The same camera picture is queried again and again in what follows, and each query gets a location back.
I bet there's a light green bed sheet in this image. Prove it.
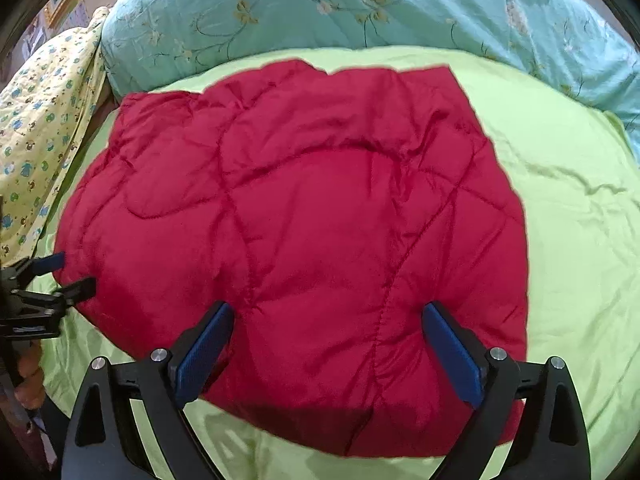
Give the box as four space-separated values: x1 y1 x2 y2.
25 45 640 480

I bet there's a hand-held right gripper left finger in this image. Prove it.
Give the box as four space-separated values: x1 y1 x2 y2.
60 302 236 480

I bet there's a red quilted jacket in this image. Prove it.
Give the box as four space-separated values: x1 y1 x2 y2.
54 58 531 458

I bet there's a yellow printed cloth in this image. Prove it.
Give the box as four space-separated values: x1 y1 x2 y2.
0 6 108 261

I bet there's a person's left hand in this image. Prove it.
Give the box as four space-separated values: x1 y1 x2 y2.
14 341 48 411

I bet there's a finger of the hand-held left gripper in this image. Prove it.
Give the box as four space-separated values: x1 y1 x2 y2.
17 254 67 281
10 277 97 312

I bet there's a teal floral quilt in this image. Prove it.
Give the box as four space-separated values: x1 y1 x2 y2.
100 0 640 161

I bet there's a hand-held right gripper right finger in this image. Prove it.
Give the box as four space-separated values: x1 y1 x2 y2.
422 302 591 480

